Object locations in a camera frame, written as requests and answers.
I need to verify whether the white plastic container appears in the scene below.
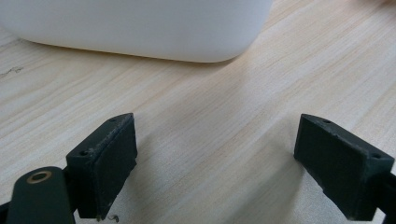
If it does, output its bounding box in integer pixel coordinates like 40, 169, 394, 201
0, 0, 275, 63

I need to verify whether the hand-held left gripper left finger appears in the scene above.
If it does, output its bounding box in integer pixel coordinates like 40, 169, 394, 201
65, 112, 138, 220

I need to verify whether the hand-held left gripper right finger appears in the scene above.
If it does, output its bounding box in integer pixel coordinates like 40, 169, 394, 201
293, 113, 396, 222

